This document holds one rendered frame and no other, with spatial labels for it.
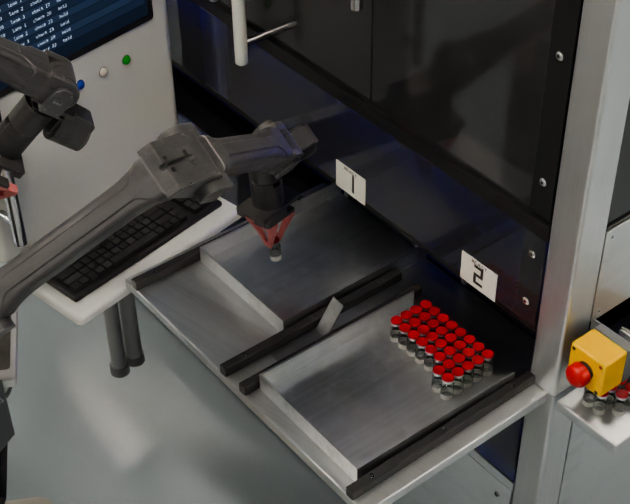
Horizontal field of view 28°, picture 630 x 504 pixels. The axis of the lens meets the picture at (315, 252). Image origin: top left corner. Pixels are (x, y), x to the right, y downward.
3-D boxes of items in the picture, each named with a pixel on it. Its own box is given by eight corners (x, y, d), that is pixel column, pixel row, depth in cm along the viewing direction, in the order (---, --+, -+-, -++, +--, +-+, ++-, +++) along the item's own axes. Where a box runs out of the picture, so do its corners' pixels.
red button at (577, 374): (577, 369, 202) (580, 352, 199) (596, 383, 199) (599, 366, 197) (561, 380, 200) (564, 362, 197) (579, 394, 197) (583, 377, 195)
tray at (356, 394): (412, 304, 228) (412, 290, 226) (513, 386, 212) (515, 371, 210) (259, 388, 212) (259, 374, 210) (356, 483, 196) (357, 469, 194)
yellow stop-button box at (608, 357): (595, 353, 207) (601, 321, 202) (629, 378, 202) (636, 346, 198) (564, 374, 203) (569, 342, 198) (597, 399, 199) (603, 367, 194)
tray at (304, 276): (339, 192, 254) (339, 178, 251) (426, 257, 238) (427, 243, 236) (200, 261, 238) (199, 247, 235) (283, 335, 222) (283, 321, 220)
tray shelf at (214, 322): (324, 188, 258) (324, 181, 257) (578, 379, 216) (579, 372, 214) (125, 286, 235) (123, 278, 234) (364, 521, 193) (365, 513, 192)
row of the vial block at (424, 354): (396, 332, 222) (397, 313, 219) (465, 391, 211) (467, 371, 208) (387, 338, 221) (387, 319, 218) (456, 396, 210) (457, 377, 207)
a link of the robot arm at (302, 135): (258, 124, 207) (287, 167, 207) (310, 95, 213) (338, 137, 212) (235, 152, 218) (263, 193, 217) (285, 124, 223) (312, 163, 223)
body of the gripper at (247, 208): (302, 201, 223) (299, 168, 218) (262, 230, 218) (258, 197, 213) (275, 187, 227) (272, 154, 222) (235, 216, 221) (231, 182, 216)
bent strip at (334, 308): (333, 320, 225) (333, 296, 221) (344, 329, 223) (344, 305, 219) (269, 354, 218) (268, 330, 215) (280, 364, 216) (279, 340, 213)
